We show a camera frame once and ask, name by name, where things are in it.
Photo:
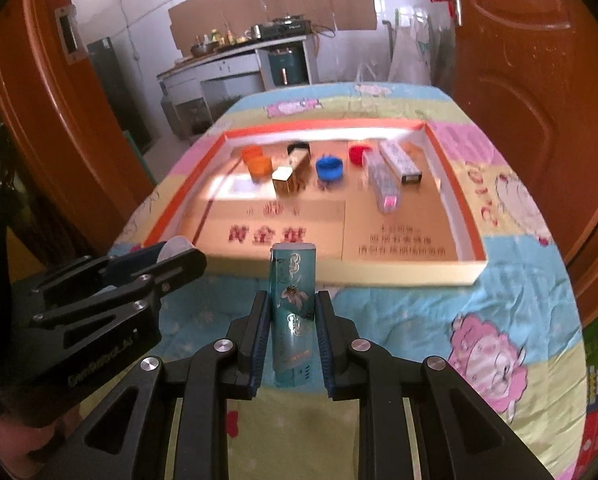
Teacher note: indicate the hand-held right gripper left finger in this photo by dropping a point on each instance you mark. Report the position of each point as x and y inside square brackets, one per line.
[261, 340]

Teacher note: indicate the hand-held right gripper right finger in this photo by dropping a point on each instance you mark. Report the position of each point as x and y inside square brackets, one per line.
[324, 340]

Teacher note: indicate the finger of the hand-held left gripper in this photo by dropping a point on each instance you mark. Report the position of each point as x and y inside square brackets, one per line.
[169, 270]
[129, 262]

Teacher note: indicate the white bottle cap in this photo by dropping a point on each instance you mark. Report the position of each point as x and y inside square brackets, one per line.
[176, 248]

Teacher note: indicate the teal flower printed box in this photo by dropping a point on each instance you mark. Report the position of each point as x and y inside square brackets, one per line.
[291, 300]

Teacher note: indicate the shallow orange-rimmed cardboard box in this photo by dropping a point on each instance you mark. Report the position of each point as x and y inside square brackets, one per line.
[379, 230]

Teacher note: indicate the orange bottle cap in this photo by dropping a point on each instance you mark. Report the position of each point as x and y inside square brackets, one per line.
[252, 153]
[260, 166]

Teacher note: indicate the blue bottle cap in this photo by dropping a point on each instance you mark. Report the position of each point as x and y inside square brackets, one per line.
[330, 169]

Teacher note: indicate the black bottle cap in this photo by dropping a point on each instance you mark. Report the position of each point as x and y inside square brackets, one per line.
[298, 148]

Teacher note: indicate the red bottle cap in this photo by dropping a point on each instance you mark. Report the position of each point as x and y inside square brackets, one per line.
[359, 154]

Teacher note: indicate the long white box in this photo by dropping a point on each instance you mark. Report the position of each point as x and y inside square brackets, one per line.
[401, 162]

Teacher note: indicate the cartoon sheep printed tablecloth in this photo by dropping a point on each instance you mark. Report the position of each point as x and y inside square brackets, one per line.
[479, 310]

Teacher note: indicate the dark cabinet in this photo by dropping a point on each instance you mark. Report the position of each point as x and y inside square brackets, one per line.
[114, 95]

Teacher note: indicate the plain brown wooden door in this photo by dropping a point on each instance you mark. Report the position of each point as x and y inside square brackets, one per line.
[54, 110]

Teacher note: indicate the white kitchen counter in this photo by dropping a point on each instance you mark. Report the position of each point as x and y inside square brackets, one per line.
[224, 67]

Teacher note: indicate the metal bowl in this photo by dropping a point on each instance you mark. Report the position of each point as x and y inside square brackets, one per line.
[201, 50]

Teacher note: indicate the teal air fryer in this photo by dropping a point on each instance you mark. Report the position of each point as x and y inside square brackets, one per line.
[286, 67]

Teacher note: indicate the metal kettle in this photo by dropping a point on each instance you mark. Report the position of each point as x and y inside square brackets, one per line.
[253, 32]

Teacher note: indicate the black gas stove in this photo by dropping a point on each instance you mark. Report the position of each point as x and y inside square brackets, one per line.
[285, 26]

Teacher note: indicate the white woven sack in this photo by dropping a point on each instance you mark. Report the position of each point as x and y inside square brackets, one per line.
[411, 50]

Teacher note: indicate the carved brown wooden door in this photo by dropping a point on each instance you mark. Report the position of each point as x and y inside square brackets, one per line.
[529, 85]

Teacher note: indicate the cardboard wall sheets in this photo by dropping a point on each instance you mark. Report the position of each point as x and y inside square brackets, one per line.
[279, 5]

